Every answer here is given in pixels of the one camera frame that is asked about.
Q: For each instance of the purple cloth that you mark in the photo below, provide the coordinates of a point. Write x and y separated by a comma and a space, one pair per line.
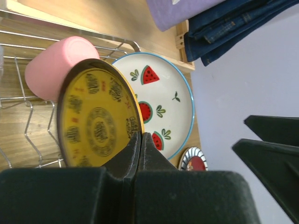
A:
169, 13

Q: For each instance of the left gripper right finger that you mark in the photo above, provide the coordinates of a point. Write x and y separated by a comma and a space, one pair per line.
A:
166, 195

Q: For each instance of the pink plastic cup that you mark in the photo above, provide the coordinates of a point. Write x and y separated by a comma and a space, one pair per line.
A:
45, 74

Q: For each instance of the red floral plate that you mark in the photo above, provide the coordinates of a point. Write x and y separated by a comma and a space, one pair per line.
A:
196, 164

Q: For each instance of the watermelon pattern plate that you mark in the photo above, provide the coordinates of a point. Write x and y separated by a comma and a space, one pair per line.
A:
165, 99

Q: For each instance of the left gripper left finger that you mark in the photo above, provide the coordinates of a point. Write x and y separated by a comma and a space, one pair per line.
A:
70, 195

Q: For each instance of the white blue striped plate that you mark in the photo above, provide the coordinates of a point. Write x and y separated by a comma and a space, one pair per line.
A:
188, 154

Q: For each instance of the navy garment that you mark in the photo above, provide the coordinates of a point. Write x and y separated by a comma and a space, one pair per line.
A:
215, 31

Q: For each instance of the wooden clothes rack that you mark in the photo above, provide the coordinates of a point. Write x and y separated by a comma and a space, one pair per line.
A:
128, 19

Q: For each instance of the wire dish rack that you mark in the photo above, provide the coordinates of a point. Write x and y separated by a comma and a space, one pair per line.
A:
28, 124

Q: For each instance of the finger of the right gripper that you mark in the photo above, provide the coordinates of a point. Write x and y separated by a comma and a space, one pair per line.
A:
281, 130
277, 168

